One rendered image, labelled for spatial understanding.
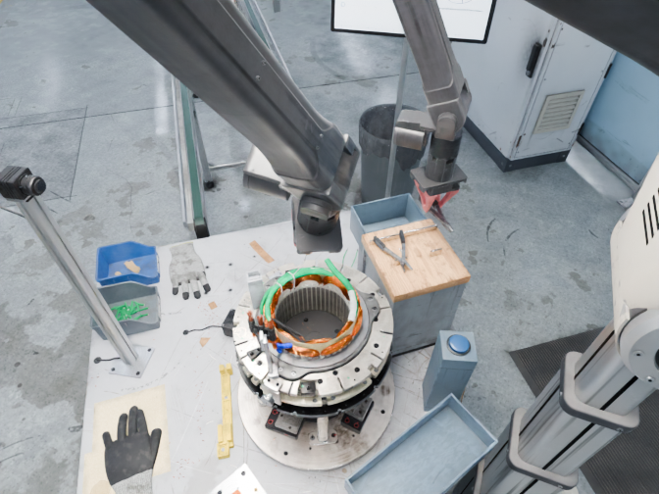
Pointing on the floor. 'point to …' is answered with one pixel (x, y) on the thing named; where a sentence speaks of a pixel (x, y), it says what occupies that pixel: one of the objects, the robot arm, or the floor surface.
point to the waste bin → (379, 170)
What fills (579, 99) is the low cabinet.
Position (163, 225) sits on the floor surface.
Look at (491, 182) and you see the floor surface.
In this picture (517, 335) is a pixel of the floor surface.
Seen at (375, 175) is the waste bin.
